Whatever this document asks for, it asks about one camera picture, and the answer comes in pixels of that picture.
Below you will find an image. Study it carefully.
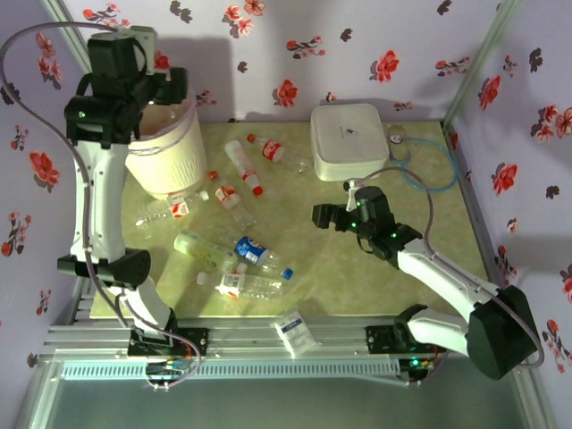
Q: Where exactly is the aluminium mounting rail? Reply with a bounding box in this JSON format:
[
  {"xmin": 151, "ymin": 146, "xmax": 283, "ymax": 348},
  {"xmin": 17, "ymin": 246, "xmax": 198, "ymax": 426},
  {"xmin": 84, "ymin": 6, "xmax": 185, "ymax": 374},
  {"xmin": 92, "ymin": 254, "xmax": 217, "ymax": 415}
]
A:
[{"xmin": 43, "ymin": 324, "xmax": 448, "ymax": 359}]

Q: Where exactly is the clear bottle white cap red-white label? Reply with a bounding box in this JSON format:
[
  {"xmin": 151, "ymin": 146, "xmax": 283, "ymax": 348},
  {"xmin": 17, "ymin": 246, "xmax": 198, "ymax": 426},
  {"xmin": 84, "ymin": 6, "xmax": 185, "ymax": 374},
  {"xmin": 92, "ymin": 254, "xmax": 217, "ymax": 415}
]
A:
[
  {"xmin": 135, "ymin": 189, "xmax": 210, "ymax": 229},
  {"xmin": 196, "ymin": 270, "xmax": 287, "ymax": 301}
]

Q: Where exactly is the blue tube stethoscope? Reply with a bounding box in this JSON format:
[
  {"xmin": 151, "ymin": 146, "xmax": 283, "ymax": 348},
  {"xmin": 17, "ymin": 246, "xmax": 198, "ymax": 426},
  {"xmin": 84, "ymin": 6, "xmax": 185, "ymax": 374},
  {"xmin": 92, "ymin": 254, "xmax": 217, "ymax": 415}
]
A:
[{"xmin": 384, "ymin": 123, "xmax": 460, "ymax": 196}]

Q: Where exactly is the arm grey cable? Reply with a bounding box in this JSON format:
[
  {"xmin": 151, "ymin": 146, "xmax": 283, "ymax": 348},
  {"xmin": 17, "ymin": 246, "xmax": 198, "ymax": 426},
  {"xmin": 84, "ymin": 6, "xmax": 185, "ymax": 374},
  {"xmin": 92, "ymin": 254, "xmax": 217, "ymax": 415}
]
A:
[
  {"xmin": 0, "ymin": 21, "xmax": 202, "ymax": 389},
  {"xmin": 352, "ymin": 167, "xmax": 546, "ymax": 388}
]

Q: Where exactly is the white slotted cable duct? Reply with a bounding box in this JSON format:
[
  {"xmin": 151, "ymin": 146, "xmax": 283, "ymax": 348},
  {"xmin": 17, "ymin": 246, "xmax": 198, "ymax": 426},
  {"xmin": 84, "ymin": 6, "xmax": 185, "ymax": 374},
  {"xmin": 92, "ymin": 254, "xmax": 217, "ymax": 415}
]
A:
[{"xmin": 59, "ymin": 359, "xmax": 401, "ymax": 382}]

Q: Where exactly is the cola bottle red label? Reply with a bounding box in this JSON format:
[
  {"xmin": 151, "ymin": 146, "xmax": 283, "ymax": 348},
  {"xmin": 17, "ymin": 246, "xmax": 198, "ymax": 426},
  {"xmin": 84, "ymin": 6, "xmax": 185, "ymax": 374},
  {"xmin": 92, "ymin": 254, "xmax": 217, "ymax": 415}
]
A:
[{"xmin": 247, "ymin": 132, "xmax": 312, "ymax": 175}]

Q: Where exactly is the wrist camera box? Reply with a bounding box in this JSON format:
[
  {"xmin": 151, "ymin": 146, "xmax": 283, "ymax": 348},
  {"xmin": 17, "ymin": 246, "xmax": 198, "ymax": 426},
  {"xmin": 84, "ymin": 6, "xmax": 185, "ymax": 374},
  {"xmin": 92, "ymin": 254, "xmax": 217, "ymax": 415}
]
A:
[
  {"xmin": 341, "ymin": 178, "xmax": 364, "ymax": 211},
  {"xmin": 130, "ymin": 25, "xmax": 158, "ymax": 76}
]

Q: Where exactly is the white blue paper packet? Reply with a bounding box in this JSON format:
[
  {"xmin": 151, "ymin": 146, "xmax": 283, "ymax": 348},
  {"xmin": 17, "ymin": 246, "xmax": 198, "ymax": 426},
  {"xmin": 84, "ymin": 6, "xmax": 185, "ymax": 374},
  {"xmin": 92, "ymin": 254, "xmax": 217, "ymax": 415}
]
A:
[{"xmin": 272, "ymin": 308, "xmax": 322, "ymax": 358}]

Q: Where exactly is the small controller board with wires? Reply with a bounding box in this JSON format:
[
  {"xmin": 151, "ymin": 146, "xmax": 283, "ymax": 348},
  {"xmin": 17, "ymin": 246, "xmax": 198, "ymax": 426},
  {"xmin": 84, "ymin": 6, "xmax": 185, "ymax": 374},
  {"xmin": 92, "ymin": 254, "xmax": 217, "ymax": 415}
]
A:
[
  {"xmin": 399, "ymin": 355, "xmax": 437, "ymax": 388},
  {"xmin": 145, "ymin": 356, "xmax": 191, "ymax": 392}
]

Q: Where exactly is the clear bottle red cap red label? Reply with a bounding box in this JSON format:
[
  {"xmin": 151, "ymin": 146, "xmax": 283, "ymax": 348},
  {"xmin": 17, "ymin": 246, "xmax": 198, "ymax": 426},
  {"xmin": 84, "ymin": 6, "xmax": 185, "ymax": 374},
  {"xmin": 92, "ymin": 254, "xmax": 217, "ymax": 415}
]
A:
[{"xmin": 206, "ymin": 169, "xmax": 258, "ymax": 230}]

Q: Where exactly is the white ribbed plastic bin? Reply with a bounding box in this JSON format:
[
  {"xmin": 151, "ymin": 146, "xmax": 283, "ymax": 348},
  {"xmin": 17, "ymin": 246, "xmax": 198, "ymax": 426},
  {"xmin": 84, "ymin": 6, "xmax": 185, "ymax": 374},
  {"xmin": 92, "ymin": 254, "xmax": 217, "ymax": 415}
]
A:
[{"xmin": 124, "ymin": 91, "xmax": 209, "ymax": 201}]

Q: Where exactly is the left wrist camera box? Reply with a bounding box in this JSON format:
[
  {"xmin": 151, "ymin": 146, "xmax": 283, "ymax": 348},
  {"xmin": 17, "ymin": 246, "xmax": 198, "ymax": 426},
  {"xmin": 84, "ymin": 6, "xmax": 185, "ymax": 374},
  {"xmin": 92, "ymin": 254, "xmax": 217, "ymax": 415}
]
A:
[{"xmin": 130, "ymin": 25, "xmax": 158, "ymax": 76}]

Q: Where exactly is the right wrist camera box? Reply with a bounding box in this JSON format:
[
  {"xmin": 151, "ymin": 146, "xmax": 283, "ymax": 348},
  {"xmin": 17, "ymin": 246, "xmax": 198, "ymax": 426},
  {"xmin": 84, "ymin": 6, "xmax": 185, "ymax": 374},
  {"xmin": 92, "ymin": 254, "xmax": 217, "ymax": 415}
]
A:
[{"xmin": 341, "ymin": 178, "xmax": 364, "ymax": 211}]

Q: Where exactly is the pale green bottle white cap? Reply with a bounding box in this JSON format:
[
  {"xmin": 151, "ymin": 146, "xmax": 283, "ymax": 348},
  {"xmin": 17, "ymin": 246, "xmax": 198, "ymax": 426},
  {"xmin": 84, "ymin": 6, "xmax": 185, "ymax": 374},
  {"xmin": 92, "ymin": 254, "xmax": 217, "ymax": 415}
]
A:
[{"xmin": 172, "ymin": 229, "xmax": 249, "ymax": 273}]

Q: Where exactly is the bottle red cap white-red label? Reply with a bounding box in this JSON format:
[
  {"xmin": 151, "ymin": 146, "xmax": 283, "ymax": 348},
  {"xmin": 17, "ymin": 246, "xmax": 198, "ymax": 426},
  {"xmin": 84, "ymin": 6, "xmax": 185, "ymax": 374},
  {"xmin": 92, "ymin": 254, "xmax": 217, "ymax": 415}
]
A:
[{"xmin": 223, "ymin": 139, "xmax": 265, "ymax": 198}]

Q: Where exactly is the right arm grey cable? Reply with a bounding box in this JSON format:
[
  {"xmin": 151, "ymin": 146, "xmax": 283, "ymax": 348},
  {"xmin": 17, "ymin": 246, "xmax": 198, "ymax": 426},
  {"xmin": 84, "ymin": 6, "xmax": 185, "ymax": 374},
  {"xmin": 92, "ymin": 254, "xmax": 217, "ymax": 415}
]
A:
[{"xmin": 352, "ymin": 167, "xmax": 546, "ymax": 388}]

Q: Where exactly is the aluminium corner post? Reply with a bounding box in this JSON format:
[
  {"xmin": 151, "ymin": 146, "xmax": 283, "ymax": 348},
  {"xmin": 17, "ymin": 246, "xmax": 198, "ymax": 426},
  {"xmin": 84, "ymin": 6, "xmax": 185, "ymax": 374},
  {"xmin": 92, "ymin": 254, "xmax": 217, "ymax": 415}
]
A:
[{"xmin": 441, "ymin": 0, "xmax": 524, "ymax": 129}]

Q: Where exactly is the clear bottle blue label blue cap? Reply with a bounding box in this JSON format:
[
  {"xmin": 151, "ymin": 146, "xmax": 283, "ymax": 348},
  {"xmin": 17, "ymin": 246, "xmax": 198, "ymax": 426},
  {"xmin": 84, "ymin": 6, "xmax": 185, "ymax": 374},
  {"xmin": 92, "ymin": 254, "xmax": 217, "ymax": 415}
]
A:
[{"xmin": 233, "ymin": 235, "xmax": 295, "ymax": 281}]

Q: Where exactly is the white square lidded box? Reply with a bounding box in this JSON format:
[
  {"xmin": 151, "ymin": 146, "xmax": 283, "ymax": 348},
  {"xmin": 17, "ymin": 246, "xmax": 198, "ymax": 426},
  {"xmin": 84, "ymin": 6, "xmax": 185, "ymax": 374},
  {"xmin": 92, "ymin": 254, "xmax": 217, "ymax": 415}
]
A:
[{"xmin": 310, "ymin": 103, "xmax": 391, "ymax": 182}]

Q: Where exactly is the aluminium frame rail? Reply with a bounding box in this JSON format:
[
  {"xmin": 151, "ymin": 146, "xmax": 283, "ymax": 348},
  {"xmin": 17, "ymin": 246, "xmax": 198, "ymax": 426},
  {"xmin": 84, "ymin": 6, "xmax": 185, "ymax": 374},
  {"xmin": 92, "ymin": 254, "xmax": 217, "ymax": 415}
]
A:
[
  {"xmin": 72, "ymin": 277, "xmax": 96, "ymax": 320},
  {"xmin": 442, "ymin": 120, "xmax": 510, "ymax": 290}
]

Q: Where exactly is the left arm grey cable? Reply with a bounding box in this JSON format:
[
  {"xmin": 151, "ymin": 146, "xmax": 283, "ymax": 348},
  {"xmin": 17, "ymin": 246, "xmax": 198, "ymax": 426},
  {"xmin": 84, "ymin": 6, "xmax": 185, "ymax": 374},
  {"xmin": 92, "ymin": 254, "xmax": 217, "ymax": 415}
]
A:
[{"xmin": 0, "ymin": 21, "xmax": 202, "ymax": 389}]

